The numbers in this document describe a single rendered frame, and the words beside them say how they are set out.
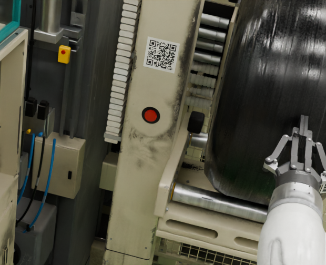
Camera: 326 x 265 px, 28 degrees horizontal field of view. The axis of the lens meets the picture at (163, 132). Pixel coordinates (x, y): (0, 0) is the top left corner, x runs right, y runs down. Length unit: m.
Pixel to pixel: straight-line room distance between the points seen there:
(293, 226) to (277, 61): 0.43
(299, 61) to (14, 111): 0.63
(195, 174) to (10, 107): 0.62
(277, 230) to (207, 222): 0.60
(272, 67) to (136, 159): 0.49
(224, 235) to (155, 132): 0.30
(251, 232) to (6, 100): 0.65
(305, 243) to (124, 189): 0.80
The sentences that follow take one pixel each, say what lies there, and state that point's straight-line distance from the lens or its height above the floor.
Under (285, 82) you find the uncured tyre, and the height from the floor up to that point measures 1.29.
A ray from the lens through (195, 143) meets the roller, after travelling 1.84.
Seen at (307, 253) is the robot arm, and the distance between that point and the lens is 1.00.
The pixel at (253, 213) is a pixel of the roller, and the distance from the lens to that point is 1.60.
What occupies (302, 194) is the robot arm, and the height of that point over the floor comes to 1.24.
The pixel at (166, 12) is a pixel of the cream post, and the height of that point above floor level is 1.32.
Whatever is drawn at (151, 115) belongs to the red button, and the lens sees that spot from 1.59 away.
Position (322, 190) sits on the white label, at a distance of 1.45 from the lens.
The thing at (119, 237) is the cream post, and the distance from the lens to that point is 1.81.
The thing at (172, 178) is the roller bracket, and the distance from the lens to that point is 1.58.
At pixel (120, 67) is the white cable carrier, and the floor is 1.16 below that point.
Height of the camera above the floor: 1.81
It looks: 29 degrees down
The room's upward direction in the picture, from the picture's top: 11 degrees clockwise
